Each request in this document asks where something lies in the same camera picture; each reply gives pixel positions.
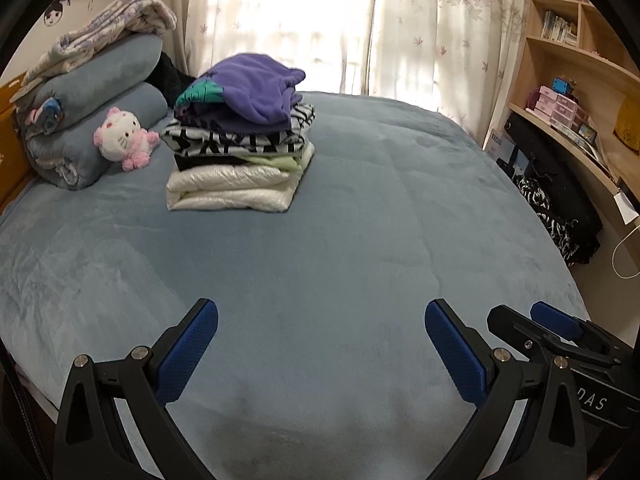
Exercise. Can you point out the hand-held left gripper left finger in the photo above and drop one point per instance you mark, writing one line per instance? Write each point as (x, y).
(187, 355)

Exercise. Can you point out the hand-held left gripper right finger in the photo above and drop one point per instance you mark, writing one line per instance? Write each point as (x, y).
(452, 355)

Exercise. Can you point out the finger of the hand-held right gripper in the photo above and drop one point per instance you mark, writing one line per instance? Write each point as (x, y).
(515, 327)
(555, 316)

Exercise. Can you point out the purple zip hoodie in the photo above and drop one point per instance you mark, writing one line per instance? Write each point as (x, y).
(250, 85)

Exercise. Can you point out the black white patterned cloth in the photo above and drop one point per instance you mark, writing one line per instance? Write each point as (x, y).
(537, 195)

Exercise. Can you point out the white paper tag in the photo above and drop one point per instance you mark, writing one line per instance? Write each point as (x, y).
(625, 207)

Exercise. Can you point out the black bag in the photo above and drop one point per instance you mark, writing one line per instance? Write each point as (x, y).
(565, 180)

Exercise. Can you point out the white printed box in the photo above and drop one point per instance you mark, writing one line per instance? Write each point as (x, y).
(500, 147)

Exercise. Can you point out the small framed picture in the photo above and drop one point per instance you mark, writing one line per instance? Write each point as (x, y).
(587, 135)

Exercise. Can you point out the black folded garment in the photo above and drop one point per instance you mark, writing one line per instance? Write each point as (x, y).
(210, 161)

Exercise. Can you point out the stack of pink storage boxes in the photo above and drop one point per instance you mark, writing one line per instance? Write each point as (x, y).
(555, 107)

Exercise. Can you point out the yellow item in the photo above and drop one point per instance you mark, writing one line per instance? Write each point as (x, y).
(629, 120)

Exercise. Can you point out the light green garment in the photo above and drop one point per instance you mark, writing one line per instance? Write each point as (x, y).
(280, 162)

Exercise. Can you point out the small blue toy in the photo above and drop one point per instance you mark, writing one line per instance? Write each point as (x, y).
(562, 87)

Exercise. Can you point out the white pink cat plush toy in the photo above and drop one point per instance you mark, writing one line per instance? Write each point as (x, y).
(120, 132)

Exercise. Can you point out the wooden shelf unit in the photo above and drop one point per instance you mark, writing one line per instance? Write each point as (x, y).
(545, 65)

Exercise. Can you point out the orange wooden headboard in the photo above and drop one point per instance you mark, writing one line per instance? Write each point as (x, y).
(10, 160)

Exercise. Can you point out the dark fuzzy cloth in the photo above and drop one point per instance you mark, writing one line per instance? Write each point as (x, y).
(167, 80)

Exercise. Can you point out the folded blue-grey quilt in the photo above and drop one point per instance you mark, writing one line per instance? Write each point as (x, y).
(100, 75)

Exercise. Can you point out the white purple patterned blanket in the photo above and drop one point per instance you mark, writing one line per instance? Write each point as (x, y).
(125, 15)

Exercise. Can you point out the face wall sticker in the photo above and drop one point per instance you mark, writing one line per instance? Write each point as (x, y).
(54, 16)

